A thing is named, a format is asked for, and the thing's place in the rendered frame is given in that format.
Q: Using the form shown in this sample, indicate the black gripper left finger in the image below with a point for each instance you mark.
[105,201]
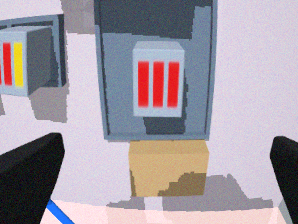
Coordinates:
[28,175]

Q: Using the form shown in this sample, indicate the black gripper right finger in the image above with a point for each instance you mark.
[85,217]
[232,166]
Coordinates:
[284,158]

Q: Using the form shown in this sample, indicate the blue rod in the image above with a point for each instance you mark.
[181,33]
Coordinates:
[58,213]

